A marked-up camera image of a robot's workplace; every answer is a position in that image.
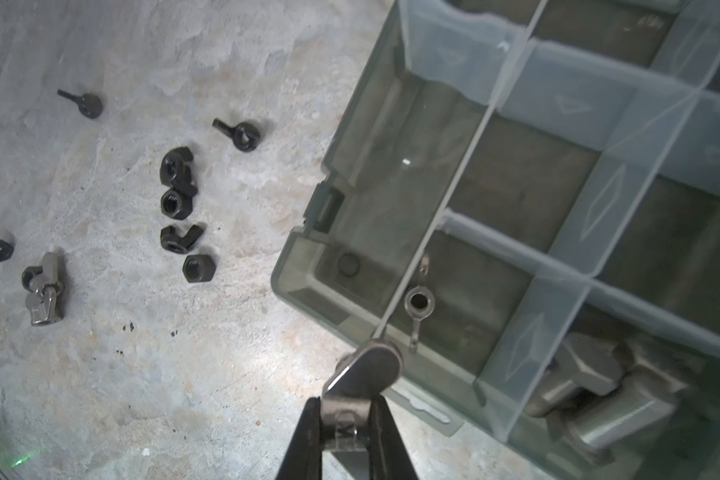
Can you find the black wing nut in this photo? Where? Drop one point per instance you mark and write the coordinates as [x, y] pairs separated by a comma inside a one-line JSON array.
[[89, 105], [245, 136], [172, 241]]

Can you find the black hex nut cluster top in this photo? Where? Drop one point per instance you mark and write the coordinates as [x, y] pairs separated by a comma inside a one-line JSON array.
[[175, 171]]

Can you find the black hex nut lower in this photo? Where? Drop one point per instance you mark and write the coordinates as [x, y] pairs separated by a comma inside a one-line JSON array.
[[199, 268]]

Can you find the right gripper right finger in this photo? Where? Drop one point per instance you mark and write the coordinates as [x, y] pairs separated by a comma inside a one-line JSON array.
[[388, 456]]

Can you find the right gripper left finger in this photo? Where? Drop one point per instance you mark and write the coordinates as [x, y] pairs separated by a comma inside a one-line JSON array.
[[303, 457]]

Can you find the silver wing nut front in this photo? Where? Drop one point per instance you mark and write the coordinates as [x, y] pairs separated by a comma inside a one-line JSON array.
[[347, 400]]

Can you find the black hex nut upper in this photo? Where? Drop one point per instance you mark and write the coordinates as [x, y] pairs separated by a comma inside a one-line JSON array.
[[176, 205]]

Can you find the silver wing nut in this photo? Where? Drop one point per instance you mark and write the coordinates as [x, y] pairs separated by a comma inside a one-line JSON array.
[[347, 400], [419, 301]]

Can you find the silver hex bolt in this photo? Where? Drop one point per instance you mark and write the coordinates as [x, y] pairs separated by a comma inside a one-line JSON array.
[[581, 363], [643, 400], [43, 302]]

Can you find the small black nut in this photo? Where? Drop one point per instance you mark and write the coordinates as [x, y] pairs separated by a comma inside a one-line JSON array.
[[28, 275]]

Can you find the clear compartment organizer box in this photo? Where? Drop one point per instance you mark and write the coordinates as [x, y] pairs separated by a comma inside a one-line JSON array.
[[559, 161]]

